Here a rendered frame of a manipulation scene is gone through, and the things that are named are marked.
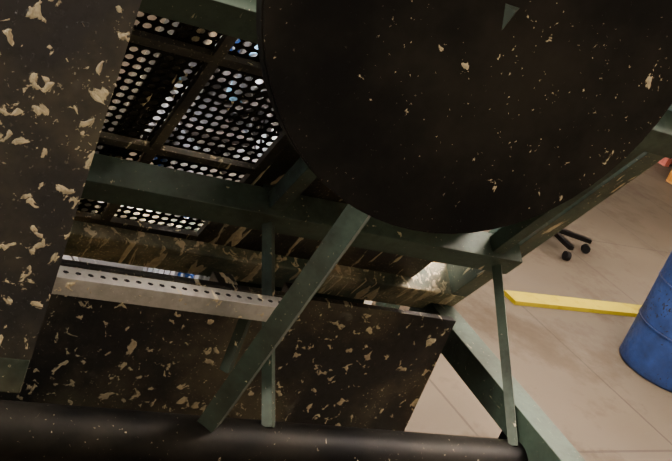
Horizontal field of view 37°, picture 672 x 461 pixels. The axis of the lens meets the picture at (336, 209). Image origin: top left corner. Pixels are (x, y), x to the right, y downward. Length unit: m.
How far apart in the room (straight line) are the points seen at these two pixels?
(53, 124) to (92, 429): 0.82
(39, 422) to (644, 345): 4.06
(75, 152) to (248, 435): 0.96
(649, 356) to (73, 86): 4.49
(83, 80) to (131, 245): 1.18
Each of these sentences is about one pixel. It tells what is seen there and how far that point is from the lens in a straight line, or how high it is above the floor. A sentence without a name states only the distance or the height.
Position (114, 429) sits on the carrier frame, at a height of 0.71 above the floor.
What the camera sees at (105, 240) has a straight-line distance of 2.65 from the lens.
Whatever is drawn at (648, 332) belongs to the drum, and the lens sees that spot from 5.66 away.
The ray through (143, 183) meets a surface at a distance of 2.35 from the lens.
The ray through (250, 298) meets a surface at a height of 1.02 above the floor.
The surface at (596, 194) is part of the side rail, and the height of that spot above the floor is 1.39.
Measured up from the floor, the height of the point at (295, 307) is 1.14.
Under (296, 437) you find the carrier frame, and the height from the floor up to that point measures 0.72.
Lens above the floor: 1.97
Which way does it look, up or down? 19 degrees down
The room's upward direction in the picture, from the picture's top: 22 degrees clockwise
